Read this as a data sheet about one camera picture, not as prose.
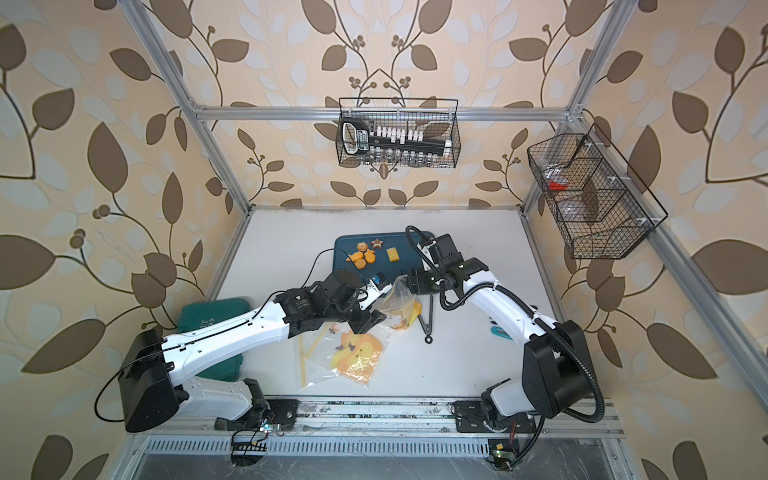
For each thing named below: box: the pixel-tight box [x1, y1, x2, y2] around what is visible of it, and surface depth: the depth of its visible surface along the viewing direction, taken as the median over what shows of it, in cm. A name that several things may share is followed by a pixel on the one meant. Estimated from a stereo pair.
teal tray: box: [334, 250, 359, 272], surface depth 107 cm
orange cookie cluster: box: [346, 249, 376, 269], surface depth 107 cm
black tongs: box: [417, 293, 433, 344], surface depth 91 cm
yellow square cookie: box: [386, 247, 401, 263], surface depth 107 cm
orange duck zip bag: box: [330, 326, 390, 388], surface depth 84 cm
